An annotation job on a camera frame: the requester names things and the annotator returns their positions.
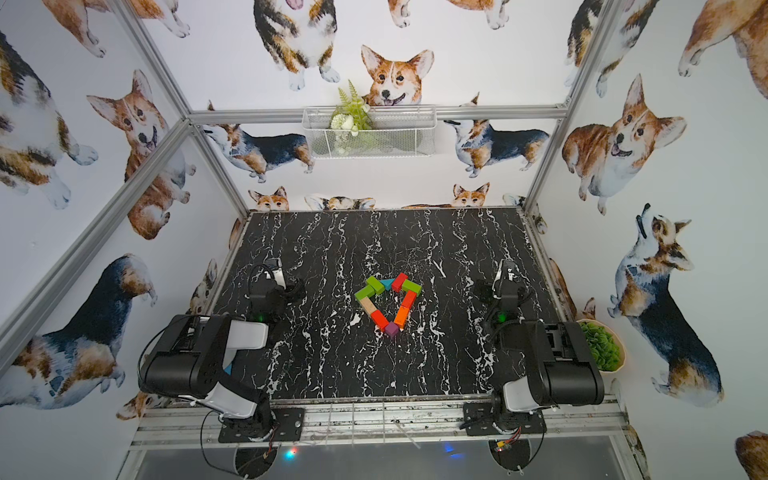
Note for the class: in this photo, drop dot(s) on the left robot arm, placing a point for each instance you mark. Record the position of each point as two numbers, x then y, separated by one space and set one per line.
191 356

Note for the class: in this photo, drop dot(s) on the green fern with flower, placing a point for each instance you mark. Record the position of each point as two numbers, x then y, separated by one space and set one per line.
350 122

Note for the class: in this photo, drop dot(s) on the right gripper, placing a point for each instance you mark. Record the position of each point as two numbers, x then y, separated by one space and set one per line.
488 289

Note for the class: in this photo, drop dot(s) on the white wire basket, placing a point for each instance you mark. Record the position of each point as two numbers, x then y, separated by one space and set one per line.
386 132

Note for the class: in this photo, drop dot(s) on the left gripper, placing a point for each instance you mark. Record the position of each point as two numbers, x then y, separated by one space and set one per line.
289 288

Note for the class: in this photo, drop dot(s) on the natural wood block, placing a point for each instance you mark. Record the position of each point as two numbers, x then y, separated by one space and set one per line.
367 306

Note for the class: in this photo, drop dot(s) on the green block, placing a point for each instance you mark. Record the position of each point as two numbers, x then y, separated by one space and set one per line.
365 293
412 287
376 285

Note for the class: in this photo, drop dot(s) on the red block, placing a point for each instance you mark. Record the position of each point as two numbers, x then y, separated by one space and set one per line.
397 284
379 319
408 300

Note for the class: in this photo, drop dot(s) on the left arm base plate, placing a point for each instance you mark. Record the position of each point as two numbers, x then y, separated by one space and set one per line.
279 425

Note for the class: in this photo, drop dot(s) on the beige pot with plant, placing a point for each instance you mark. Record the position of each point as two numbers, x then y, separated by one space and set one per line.
604 346

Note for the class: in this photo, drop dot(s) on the teal triangle block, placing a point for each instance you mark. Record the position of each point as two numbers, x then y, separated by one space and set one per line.
387 283

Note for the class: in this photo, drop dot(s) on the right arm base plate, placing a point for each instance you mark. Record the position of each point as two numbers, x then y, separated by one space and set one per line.
486 419

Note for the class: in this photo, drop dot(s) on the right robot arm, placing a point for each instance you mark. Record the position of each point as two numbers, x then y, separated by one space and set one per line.
558 366

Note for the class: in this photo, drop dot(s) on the orange block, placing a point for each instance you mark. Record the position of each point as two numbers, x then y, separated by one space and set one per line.
401 317

